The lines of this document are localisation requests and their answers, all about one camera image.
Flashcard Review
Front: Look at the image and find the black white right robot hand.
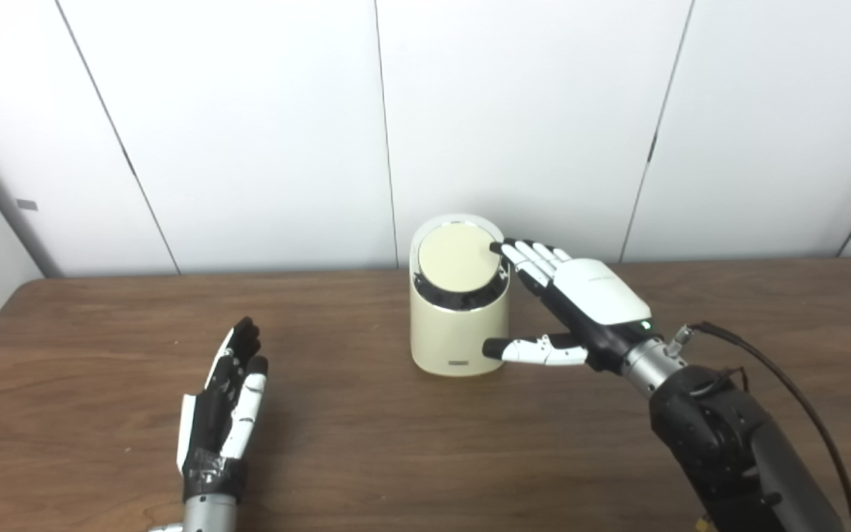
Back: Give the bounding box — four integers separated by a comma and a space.
482, 238, 655, 372

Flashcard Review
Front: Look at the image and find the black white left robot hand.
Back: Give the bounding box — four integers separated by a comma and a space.
177, 317, 270, 505

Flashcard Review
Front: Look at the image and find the cream lidded trash bin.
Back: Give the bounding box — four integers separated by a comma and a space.
409, 214, 511, 377

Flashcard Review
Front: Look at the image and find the round cream bin lid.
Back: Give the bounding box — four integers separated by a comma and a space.
417, 222, 502, 294

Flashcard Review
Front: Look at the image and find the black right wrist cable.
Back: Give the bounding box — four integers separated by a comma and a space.
666, 321, 851, 532

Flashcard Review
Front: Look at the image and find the grey wall post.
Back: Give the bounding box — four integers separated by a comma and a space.
0, 111, 64, 279

